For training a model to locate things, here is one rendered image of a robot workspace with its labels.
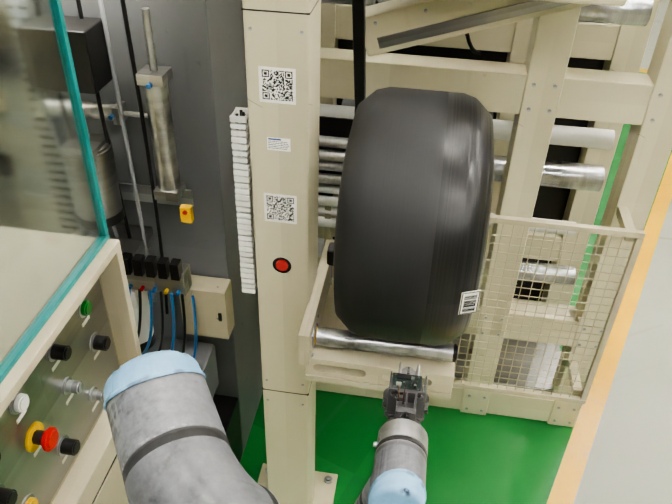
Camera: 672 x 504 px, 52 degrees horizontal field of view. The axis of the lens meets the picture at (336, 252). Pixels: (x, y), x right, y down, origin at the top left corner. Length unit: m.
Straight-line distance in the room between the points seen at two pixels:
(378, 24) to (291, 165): 0.46
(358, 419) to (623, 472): 0.97
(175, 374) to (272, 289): 0.91
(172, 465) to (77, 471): 0.78
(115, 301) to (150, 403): 0.73
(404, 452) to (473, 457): 1.45
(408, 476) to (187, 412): 0.50
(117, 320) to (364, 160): 0.62
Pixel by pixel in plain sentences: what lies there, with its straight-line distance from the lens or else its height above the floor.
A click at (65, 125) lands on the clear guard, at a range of 1.24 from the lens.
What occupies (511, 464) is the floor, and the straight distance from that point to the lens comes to 2.65.
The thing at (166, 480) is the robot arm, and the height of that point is 1.47.
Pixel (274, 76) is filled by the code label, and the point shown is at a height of 1.53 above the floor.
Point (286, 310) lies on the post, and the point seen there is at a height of 0.92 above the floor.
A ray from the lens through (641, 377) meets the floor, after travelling 3.13.
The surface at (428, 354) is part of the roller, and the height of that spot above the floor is 0.91.
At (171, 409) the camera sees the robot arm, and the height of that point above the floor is 1.48.
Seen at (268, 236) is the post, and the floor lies 1.14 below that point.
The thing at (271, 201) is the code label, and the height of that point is 1.24.
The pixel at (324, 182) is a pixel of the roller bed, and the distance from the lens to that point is 1.95.
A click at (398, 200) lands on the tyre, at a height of 1.36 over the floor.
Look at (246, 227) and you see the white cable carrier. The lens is 1.60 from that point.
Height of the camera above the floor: 2.05
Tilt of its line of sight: 36 degrees down
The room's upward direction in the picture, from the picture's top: 2 degrees clockwise
